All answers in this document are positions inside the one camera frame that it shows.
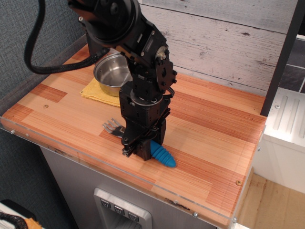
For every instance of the blue handled metal fork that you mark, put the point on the blue handled metal fork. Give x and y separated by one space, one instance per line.
158 152

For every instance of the yellow folded cloth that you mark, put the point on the yellow folded cloth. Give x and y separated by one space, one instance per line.
93 91

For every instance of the left dark metal post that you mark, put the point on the left dark metal post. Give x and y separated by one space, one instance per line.
95 49

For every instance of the clear acrylic table edge guard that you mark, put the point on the clear acrylic table edge guard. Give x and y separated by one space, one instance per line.
213 157

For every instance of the orange and black object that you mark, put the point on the orange and black object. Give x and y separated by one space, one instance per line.
15 216

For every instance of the white ribbed toy sink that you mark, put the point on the white ribbed toy sink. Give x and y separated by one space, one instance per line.
280 155

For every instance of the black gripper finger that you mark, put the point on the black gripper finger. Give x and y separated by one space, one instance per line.
142 148
160 132

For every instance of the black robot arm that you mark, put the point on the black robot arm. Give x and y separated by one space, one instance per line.
119 24

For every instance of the stainless steel pot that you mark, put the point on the stainless steel pot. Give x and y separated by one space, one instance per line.
111 73

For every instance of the silver dispenser panel with buttons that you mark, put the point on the silver dispenser panel with buttons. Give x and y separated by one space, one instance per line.
117 213

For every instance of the right dark metal post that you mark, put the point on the right dark metal post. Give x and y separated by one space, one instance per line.
284 56

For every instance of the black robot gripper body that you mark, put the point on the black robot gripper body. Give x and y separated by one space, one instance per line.
141 117

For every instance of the dark metal post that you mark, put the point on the dark metal post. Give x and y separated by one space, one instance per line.
95 49
284 56

